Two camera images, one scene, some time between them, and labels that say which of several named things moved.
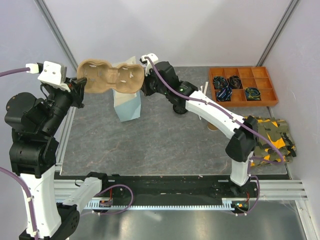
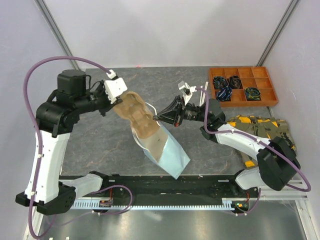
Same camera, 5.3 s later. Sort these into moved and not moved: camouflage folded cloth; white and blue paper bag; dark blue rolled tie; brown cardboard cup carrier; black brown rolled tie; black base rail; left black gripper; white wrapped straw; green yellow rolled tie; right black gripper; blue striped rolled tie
Moved: white and blue paper bag; right black gripper; left black gripper; brown cardboard cup carrier
Not moved: white wrapped straw; green yellow rolled tie; blue striped rolled tie; camouflage folded cloth; black brown rolled tie; black base rail; dark blue rolled tie
